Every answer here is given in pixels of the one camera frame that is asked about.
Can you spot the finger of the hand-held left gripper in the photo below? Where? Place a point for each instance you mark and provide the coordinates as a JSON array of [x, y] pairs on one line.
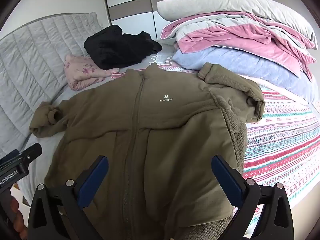
[[10, 156], [33, 151]]

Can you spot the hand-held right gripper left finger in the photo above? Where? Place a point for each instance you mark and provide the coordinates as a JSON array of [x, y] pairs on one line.
[[91, 182]]

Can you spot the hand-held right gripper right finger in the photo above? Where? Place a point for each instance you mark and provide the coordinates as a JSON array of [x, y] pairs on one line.
[[228, 182]]

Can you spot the olive green zip jacket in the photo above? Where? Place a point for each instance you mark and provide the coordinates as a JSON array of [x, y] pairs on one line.
[[150, 130]]

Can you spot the person's left hand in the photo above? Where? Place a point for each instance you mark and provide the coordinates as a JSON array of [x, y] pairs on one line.
[[18, 220]]

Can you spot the striped patterned blanket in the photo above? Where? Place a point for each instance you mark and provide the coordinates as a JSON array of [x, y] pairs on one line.
[[282, 140]]

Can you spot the pink floral cloth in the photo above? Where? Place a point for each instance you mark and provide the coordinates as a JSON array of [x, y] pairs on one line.
[[80, 73]]

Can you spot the light blue fleece blanket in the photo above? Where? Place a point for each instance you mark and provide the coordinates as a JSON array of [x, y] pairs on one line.
[[237, 66]]

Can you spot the black garment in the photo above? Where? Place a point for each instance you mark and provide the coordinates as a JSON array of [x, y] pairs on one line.
[[117, 47]]

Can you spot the pink and grey quilt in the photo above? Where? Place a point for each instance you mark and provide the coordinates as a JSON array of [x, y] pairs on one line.
[[225, 37]]

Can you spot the white and grey wardrobe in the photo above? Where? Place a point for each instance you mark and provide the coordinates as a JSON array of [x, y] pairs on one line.
[[130, 7]]

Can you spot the light grey pillow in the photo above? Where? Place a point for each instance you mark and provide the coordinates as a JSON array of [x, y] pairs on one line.
[[237, 7]]

